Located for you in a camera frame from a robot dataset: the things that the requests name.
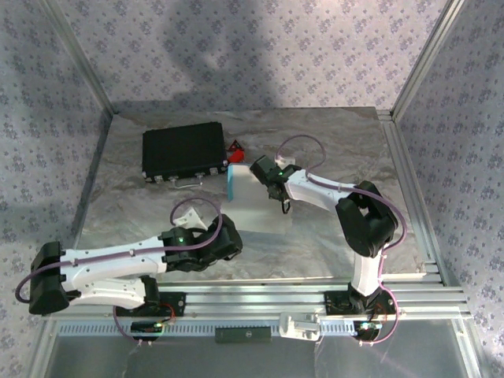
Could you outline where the aluminium frame post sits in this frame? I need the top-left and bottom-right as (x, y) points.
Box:
(391, 0), (468, 119)
(39, 0), (116, 116)

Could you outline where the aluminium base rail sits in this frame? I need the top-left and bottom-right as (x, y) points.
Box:
(43, 281), (473, 320)

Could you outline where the wide aluminium side rail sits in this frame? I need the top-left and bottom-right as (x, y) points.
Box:
(376, 109), (450, 287)

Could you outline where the blue paper box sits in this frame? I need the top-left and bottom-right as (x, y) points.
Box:
(226, 161), (293, 234)

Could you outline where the white plastic bracket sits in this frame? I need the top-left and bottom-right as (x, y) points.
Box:
(278, 312), (321, 340)

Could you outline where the black case with metal handle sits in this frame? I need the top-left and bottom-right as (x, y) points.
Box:
(140, 120), (231, 190)

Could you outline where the black rectangular bar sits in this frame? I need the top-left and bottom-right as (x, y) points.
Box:
(214, 326), (272, 344)

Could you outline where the slotted grey cable duct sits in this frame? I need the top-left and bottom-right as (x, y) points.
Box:
(57, 319), (454, 338)

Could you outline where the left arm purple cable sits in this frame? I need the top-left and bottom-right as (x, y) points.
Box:
(15, 198), (224, 347)

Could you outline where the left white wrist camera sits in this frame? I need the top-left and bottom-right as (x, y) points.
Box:
(175, 206), (206, 230)

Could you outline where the thin aluminium side rail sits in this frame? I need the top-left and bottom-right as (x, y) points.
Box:
(58, 112), (114, 291)

